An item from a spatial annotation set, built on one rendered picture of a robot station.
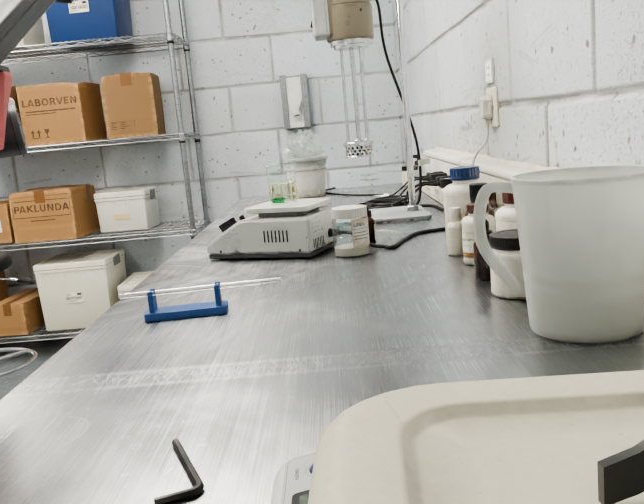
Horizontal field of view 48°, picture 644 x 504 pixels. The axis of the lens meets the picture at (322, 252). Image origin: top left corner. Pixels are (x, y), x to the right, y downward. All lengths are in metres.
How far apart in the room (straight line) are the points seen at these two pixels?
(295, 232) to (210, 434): 0.68
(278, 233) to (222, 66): 2.53
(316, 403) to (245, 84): 3.15
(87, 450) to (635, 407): 0.44
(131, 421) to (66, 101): 2.94
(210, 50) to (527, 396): 3.55
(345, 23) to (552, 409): 1.43
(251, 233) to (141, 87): 2.22
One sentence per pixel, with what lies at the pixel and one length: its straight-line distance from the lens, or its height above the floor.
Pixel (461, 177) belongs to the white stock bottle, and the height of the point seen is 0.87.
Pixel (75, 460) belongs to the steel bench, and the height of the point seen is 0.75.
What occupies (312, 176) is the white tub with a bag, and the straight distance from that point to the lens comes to 2.23.
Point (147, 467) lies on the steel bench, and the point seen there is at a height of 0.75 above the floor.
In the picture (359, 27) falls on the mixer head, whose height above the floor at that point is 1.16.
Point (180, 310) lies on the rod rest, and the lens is 0.89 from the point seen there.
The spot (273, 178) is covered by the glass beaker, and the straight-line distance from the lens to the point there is 1.23.
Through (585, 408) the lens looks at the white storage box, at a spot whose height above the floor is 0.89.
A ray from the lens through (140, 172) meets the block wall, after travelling 3.76.
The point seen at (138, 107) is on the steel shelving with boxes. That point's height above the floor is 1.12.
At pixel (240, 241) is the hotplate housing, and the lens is 1.23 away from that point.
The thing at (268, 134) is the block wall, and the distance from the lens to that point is 3.64.
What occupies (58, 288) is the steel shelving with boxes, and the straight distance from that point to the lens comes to 3.53.
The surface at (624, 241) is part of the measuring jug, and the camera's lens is 0.67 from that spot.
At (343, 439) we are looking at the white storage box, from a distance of 0.16.
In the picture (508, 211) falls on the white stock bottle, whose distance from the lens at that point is 0.96.
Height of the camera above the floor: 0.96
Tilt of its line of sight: 10 degrees down
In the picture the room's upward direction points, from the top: 5 degrees counter-clockwise
